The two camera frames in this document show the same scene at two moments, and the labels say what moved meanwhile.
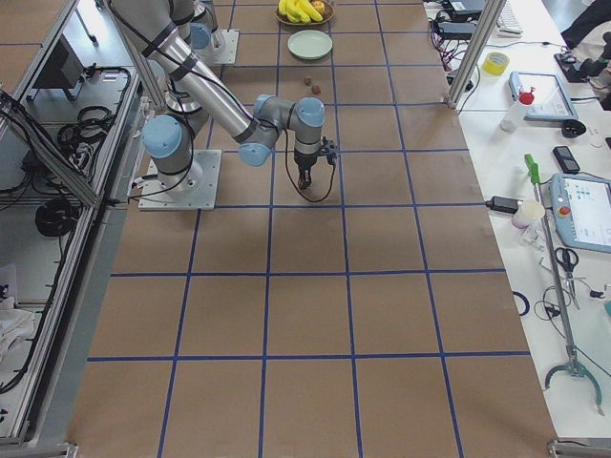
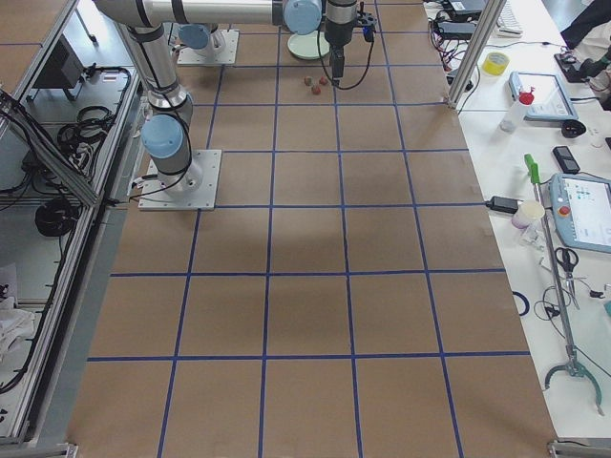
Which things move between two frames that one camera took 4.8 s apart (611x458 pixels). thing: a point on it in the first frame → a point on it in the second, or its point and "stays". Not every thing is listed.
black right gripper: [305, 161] → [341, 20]
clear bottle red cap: [513, 117] stays
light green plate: [309, 45] stays
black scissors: [568, 259] stays
